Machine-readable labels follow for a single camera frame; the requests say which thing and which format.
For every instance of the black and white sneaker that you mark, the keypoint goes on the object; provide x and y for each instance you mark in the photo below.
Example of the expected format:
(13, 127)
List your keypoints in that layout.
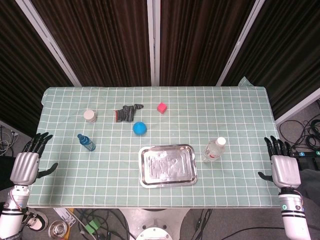
(35, 221)

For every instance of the blue ball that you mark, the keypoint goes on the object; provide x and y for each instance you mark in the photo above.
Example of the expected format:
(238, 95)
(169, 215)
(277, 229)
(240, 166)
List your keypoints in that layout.
(139, 128)

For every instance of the white label sheet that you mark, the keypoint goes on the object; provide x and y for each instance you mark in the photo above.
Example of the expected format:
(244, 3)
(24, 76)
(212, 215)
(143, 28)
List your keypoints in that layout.
(65, 217)

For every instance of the black device with blue lights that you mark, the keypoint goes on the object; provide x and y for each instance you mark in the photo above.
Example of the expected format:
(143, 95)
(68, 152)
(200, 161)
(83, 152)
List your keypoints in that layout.
(306, 154)

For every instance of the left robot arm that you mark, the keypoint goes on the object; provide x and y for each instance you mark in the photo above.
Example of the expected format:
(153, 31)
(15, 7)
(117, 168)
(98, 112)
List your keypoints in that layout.
(13, 212)

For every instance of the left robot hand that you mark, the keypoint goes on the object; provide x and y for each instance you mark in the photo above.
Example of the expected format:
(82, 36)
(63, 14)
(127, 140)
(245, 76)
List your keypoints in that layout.
(24, 166)

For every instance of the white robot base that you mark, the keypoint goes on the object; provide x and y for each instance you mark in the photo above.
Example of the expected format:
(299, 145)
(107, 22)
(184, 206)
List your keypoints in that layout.
(152, 225)

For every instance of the grey striped knit glove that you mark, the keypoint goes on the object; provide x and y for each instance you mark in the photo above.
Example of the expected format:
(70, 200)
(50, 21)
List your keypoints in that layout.
(127, 113)

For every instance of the blue spray bottle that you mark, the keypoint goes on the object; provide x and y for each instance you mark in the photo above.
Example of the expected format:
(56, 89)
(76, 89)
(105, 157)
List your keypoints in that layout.
(86, 142)

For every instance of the green checked tablecloth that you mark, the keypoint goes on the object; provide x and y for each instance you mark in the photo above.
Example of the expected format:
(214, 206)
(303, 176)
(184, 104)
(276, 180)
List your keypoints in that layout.
(100, 175)

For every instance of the pink cube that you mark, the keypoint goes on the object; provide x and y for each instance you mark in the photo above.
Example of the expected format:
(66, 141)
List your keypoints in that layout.
(162, 107)

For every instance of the green connector block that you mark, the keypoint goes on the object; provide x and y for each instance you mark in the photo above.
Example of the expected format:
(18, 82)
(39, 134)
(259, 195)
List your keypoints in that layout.
(92, 225)

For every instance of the white partition frame post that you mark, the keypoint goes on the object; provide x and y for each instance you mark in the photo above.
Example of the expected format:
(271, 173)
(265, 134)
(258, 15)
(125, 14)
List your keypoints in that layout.
(47, 41)
(297, 103)
(153, 42)
(236, 42)

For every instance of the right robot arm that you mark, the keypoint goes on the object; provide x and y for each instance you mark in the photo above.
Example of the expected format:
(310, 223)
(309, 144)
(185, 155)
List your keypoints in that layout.
(293, 213)

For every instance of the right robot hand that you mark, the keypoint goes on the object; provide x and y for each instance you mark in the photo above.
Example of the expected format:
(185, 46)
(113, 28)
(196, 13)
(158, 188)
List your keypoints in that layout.
(285, 171)

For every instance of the stainless steel tray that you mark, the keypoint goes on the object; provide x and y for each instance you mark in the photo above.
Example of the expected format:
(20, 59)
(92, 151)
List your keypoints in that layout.
(168, 165)

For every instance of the white plastic jar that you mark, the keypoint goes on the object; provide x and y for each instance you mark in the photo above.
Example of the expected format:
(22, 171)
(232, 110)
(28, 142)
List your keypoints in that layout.
(90, 116)

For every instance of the clear plastic water bottle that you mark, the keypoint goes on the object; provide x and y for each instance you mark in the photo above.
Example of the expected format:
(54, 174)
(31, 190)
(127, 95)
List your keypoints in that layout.
(214, 149)

